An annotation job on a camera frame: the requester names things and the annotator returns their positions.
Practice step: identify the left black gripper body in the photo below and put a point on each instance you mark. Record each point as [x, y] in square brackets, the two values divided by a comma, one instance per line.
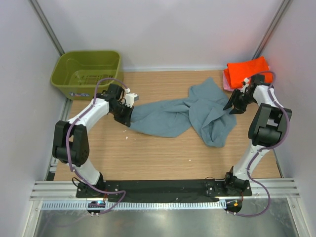
[117, 113]

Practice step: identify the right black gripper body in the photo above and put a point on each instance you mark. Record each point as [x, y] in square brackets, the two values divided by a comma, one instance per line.
[242, 99]

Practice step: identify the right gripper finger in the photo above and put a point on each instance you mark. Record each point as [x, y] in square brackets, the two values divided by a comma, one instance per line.
[238, 110]
[231, 100]

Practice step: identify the grey-blue t shirt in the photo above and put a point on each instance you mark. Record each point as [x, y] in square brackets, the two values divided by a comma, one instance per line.
[202, 110]

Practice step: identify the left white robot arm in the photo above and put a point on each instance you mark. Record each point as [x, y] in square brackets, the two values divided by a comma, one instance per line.
[70, 143]

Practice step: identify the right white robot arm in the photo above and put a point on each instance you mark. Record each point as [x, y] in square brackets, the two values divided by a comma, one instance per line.
[267, 131]

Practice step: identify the pink folded t shirt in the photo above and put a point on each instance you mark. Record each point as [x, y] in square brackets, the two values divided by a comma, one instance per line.
[226, 81]

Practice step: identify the orange folded t shirt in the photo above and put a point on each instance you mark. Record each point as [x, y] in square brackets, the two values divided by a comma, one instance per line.
[235, 73]

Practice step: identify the olive green plastic basket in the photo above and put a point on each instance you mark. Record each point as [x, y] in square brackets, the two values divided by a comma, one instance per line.
[77, 72]

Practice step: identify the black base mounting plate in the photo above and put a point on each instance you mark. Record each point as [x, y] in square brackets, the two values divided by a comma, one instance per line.
[171, 191]

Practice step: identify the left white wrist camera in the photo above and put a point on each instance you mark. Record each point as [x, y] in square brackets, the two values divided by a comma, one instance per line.
[130, 99]

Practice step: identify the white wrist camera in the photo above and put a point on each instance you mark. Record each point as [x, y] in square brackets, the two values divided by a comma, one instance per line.
[130, 99]
[245, 83]

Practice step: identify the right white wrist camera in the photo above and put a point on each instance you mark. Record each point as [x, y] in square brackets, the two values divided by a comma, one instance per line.
[245, 83]

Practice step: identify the right corner aluminium post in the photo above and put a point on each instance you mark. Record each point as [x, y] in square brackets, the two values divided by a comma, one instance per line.
[277, 18]

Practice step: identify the corner aluminium post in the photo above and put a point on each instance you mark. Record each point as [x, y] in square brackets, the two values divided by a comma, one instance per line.
[277, 18]
[46, 25]

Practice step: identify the aluminium frame rail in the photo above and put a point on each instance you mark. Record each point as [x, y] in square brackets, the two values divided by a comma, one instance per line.
[54, 190]

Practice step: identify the white slotted cable duct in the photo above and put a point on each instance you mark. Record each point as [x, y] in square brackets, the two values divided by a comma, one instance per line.
[99, 205]

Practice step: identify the left corner aluminium post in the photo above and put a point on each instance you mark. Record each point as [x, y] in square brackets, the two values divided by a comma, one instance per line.
[46, 25]

